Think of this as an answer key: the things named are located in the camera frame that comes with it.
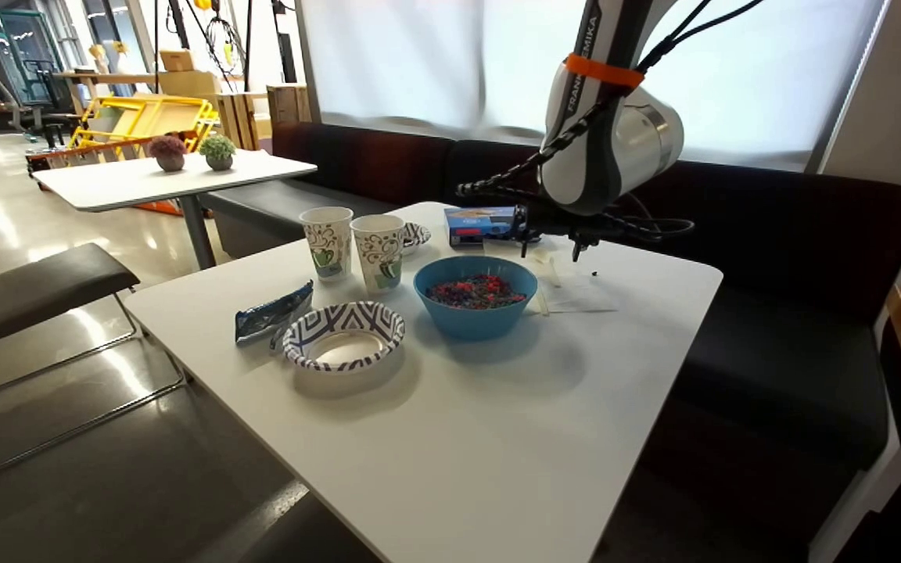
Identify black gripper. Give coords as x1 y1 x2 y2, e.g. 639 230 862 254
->
516 201 694 254

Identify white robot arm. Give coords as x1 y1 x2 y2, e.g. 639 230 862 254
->
521 0 702 254

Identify colourful beads in bowl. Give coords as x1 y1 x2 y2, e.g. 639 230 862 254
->
428 275 524 311

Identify blue plastic bowl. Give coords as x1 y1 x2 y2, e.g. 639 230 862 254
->
414 255 540 341

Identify patterned paper cup near bowl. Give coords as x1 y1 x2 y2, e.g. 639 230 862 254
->
352 215 403 293

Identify patterned paper cup far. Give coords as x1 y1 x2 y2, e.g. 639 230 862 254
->
301 207 355 283

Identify black white patterned paper bowl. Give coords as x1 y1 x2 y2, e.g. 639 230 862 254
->
280 301 408 375

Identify blue snack box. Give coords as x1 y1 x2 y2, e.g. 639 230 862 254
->
445 207 524 250

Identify dark bench sofa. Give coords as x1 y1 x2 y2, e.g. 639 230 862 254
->
203 125 901 563

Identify red potted plant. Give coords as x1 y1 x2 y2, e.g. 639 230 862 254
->
149 133 186 171

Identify white side table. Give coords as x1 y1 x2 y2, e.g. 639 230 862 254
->
35 151 312 269

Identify black chair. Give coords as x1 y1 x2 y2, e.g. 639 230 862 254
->
0 245 187 472

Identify yellow metal frame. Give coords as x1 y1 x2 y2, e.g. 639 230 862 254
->
69 95 219 151

